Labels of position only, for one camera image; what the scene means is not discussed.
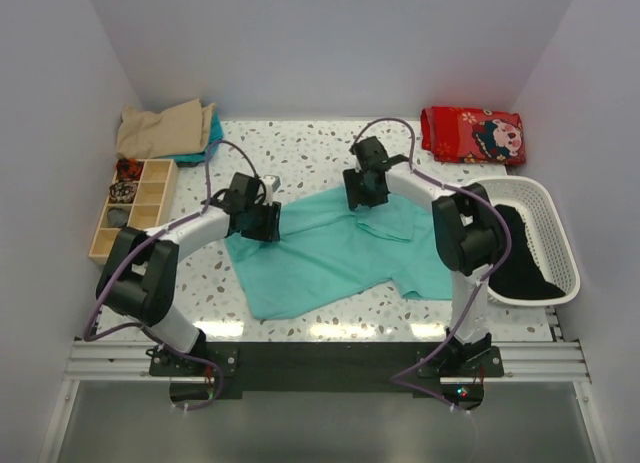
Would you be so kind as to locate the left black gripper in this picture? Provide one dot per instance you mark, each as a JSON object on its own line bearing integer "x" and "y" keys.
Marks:
{"x": 270, "y": 229}

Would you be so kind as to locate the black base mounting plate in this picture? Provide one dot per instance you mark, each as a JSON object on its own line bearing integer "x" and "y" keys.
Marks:
{"x": 325, "y": 368}

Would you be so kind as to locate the red black scrunchie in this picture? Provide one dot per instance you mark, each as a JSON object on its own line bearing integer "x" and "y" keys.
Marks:
{"x": 129, "y": 170}

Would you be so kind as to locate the aluminium frame rail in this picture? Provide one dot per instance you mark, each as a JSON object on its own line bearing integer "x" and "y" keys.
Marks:
{"x": 552, "y": 360}

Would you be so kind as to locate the red cartoon print cloth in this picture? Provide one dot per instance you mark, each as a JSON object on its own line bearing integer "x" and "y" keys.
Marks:
{"x": 472, "y": 135}

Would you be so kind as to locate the patterned brown scrunchie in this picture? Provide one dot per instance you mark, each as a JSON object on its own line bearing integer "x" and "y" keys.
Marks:
{"x": 122, "y": 192}

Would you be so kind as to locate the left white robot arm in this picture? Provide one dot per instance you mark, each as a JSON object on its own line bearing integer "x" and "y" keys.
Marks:
{"x": 139, "y": 277}

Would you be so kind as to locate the black t shirt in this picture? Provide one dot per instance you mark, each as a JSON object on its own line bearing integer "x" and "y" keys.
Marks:
{"x": 520, "y": 277}

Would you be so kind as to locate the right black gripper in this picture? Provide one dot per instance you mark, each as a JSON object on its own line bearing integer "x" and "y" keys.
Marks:
{"x": 355, "y": 197}

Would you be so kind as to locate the mint green t shirt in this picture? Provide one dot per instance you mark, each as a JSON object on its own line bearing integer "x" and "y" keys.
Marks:
{"x": 327, "y": 252}

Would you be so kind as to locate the beige folded t shirt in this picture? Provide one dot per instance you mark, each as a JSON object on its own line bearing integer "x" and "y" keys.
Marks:
{"x": 183, "y": 129}

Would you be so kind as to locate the white plastic laundry basket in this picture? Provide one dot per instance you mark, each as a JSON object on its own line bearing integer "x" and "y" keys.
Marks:
{"x": 545, "y": 235}

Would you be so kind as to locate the grey scrunchie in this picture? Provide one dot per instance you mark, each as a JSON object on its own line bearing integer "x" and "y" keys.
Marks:
{"x": 117, "y": 217}

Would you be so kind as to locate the teal folded t shirt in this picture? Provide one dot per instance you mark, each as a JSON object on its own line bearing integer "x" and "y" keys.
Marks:
{"x": 212, "y": 131}

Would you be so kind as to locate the wooden compartment tray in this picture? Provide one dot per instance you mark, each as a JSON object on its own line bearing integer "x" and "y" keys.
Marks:
{"x": 151, "y": 207}

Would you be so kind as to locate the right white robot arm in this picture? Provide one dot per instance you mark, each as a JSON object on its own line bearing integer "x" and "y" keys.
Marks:
{"x": 472, "y": 240}

